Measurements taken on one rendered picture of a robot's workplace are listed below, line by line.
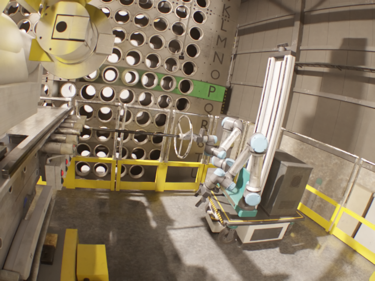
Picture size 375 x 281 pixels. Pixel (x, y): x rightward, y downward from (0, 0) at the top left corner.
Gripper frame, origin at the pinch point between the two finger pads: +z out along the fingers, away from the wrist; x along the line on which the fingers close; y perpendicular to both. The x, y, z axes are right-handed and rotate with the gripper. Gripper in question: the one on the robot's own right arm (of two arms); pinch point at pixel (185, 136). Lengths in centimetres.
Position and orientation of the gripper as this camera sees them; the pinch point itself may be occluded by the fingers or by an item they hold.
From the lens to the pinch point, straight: 183.8
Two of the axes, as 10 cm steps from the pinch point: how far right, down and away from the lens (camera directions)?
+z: -9.1, -0.8, -4.0
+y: -1.8, 9.6, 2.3
